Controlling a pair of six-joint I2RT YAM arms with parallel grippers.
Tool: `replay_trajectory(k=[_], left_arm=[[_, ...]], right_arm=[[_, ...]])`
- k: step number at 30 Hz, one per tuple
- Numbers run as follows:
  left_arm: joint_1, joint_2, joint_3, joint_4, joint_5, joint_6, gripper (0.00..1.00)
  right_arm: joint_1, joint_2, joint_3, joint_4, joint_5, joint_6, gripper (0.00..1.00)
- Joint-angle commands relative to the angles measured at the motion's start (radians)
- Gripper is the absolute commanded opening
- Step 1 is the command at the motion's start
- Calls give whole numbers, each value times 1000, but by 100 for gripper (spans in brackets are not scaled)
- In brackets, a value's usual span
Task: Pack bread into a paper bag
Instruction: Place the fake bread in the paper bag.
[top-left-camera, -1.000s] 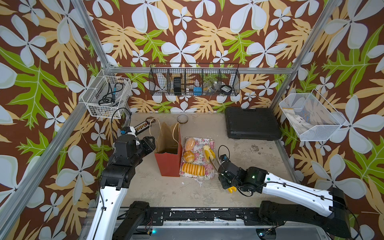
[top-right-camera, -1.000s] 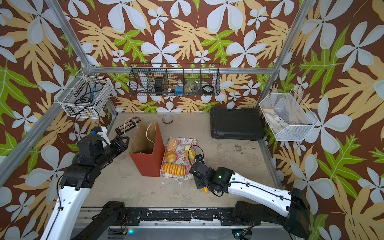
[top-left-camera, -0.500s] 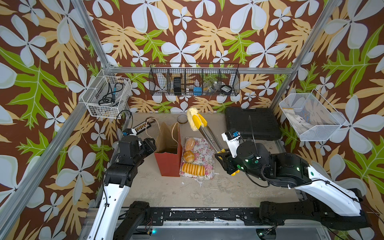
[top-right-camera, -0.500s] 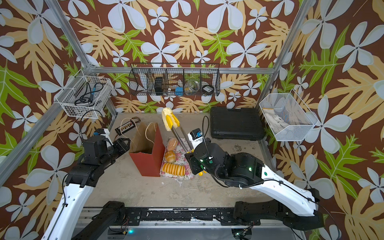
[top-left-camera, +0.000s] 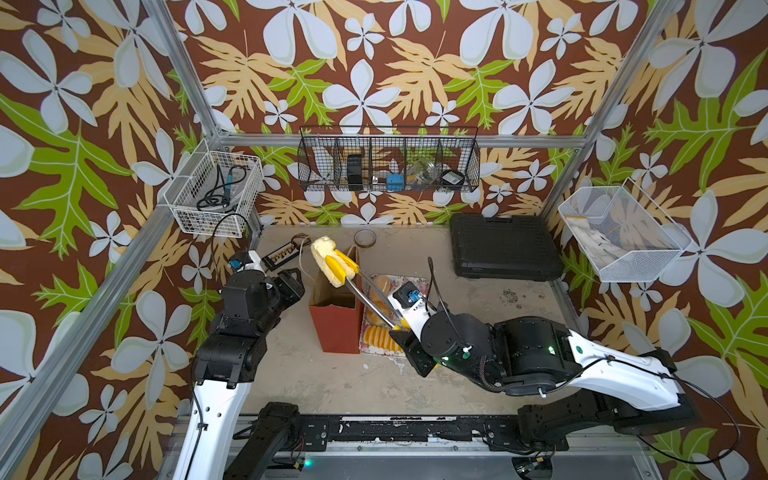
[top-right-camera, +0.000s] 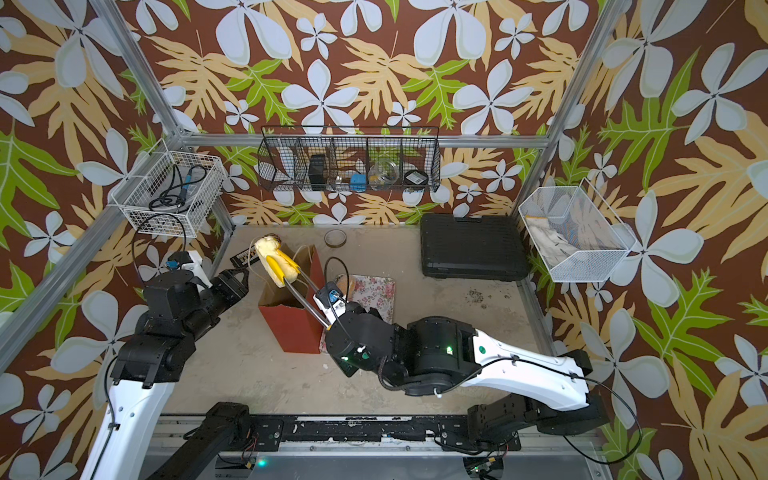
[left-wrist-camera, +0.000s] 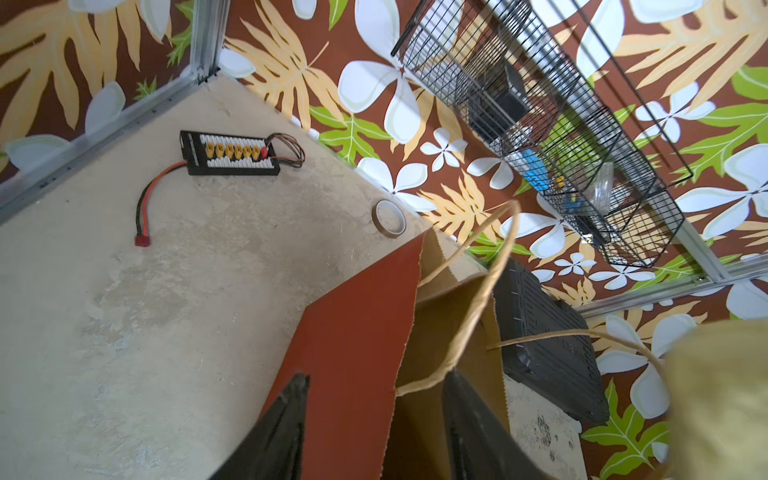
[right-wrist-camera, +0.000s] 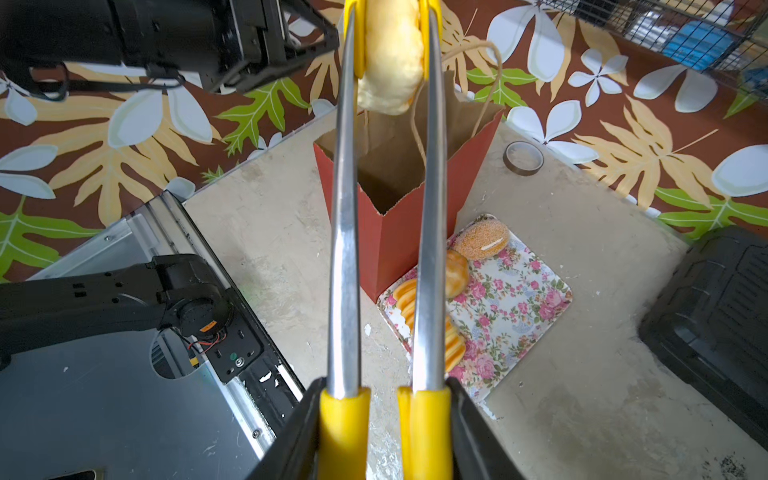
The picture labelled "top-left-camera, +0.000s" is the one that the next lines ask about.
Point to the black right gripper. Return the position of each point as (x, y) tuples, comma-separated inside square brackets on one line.
[(414, 352)]

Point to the round golden bread roll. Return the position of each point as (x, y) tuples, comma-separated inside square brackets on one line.
[(378, 309)]

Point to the red brown paper bag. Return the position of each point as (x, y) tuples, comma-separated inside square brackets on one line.
[(337, 313)]

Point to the ridged yellow striped bread loaf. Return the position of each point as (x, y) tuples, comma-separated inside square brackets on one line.
[(378, 337)]

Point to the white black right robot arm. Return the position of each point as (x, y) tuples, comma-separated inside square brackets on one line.
[(533, 356)]

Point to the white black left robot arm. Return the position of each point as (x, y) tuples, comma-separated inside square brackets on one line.
[(223, 373)]

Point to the clear tape roll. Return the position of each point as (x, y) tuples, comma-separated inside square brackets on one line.
[(365, 238)]

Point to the black plastic tool case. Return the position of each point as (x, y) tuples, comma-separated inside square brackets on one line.
[(516, 247)]

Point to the blue small box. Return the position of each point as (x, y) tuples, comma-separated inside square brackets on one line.
[(395, 183)]

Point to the black power strip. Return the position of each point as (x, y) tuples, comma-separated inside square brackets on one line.
[(279, 257)]

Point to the black square gadget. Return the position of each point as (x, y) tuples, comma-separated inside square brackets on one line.
[(452, 179)]

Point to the clear glass jar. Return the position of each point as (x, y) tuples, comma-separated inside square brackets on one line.
[(422, 172)]

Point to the black device in basket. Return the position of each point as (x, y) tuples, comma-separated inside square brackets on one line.
[(354, 172)]

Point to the white mesh basket right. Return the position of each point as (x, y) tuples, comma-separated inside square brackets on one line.
[(626, 235)]

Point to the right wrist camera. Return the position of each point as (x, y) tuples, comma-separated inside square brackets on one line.
[(411, 305)]

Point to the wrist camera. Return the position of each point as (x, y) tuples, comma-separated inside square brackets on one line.
[(246, 260), (411, 305)]

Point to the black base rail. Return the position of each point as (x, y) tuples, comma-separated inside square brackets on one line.
[(408, 432)]

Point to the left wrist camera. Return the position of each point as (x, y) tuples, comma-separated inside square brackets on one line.
[(246, 260)]

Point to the black wire wall basket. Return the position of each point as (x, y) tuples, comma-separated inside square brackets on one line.
[(322, 152)]

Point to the white wire basket left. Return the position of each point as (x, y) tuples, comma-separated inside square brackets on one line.
[(217, 197)]

